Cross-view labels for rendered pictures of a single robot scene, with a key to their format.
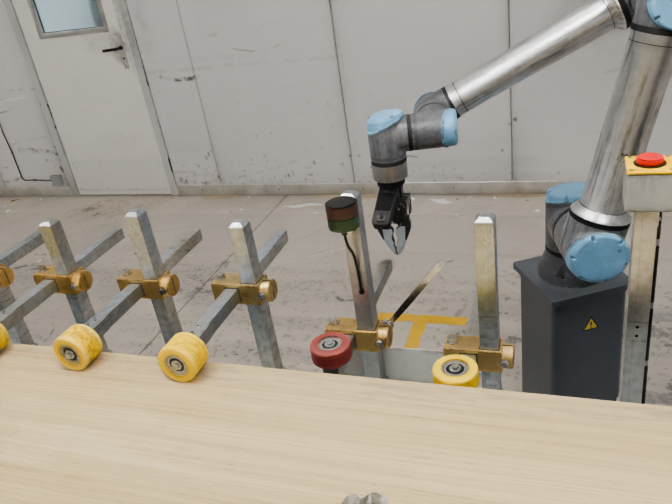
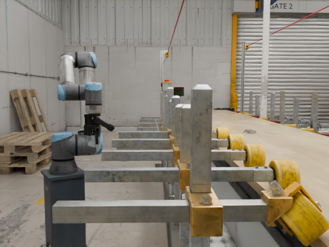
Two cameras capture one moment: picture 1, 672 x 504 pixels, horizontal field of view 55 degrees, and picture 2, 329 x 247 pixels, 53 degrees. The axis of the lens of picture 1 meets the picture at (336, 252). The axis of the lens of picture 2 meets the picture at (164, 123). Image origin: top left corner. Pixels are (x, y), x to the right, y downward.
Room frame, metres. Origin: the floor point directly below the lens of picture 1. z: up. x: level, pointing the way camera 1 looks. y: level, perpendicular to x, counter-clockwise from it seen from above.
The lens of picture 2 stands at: (1.92, 1.63, 1.15)
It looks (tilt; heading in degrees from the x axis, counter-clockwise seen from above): 6 degrees down; 246
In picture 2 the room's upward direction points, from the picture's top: straight up
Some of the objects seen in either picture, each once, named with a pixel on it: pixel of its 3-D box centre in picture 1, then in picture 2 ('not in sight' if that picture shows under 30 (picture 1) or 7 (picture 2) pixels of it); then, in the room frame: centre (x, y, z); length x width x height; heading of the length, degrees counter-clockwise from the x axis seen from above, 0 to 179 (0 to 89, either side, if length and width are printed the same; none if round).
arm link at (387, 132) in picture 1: (387, 137); (93, 93); (1.53, -0.17, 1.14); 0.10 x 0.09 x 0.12; 82
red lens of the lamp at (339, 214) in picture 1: (341, 208); (178, 89); (1.09, -0.02, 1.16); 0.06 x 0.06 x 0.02
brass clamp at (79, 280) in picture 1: (63, 279); (180, 154); (1.43, 0.67, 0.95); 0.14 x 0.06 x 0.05; 67
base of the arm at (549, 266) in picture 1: (571, 257); (63, 164); (1.64, -0.68, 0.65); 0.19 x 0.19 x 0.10
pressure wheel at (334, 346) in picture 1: (333, 364); not in sight; (1.04, 0.04, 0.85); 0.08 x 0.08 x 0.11
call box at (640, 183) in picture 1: (647, 185); (167, 86); (0.94, -0.51, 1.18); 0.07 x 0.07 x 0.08; 67
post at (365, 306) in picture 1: (364, 299); (170, 130); (1.13, -0.04, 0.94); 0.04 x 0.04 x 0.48; 67
